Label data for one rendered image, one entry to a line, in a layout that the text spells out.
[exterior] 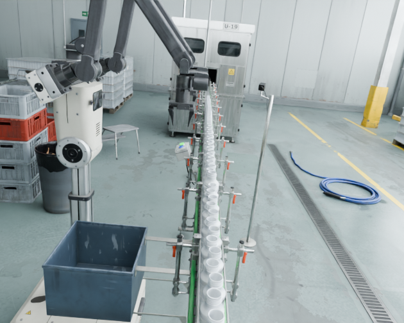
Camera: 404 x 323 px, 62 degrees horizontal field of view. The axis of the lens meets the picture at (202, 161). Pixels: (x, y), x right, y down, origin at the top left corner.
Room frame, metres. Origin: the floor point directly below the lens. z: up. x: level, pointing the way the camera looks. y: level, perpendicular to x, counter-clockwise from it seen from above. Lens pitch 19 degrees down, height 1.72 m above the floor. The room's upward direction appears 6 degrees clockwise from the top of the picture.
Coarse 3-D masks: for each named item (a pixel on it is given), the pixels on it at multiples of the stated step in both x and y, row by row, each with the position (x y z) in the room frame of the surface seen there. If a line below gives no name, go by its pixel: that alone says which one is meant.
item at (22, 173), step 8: (0, 168) 3.02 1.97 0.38; (8, 168) 3.38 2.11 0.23; (16, 168) 3.04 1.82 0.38; (24, 168) 3.05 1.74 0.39; (32, 168) 3.15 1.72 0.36; (0, 176) 3.02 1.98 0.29; (8, 176) 3.03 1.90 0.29; (16, 176) 3.04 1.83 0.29; (24, 176) 3.05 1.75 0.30; (32, 176) 3.12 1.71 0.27
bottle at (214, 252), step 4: (212, 248) 0.83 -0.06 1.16; (216, 248) 0.83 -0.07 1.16; (220, 248) 0.83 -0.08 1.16; (208, 252) 0.82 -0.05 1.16; (212, 252) 0.83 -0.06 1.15; (216, 252) 0.83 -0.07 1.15; (220, 252) 0.81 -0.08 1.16; (208, 256) 0.81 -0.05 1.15; (212, 256) 0.80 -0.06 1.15; (216, 256) 0.80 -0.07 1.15; (220, 256) 0.81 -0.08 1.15; (204, 260) 0.83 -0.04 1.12; (220, 260) 0.82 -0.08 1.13; (204, 264) 0.81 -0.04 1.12; (220, 264) 0.81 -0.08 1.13; (204, 268) 0.80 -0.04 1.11; (220, 268) 0.80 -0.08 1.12; (220, 272) 0.80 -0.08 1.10
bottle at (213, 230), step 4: (208, 228) 0.93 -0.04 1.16; (212, 228) 0.95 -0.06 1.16; (216, 228) 0.95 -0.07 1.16; (208, 232) 0.93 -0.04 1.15; (212, 232) 0.92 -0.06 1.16; (216, 232) 0.92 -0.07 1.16; (204, 240) 0.93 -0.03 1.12; (220, 240) 0.93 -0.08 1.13; (204, 244) 0.92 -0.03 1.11; (220, 244) 0.92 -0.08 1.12
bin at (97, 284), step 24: (72, 240) 1.20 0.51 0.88; (96, 240) 1.25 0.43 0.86; (120, 240) 1.26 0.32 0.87; (144, 240) 1.19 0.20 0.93; (168, 240) 1.20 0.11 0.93; (192, 240) 1.21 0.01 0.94; (48, 264) 0.98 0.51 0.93; (72, 264) 1.19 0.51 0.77; (96, 264) 1.25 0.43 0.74; (120, 264) 1.26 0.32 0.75; (144, 264) 1.23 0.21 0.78; (48, 288) 0.95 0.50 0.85; (72, 288) 0.95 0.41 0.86; (96, 288) 0.95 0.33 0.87; (120, 288) 0.95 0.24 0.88; (48, 312) 0.95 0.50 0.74; (72, 312) 0.95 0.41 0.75; (96, 312) 0.95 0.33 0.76; (120, 312) 0.95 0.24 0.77
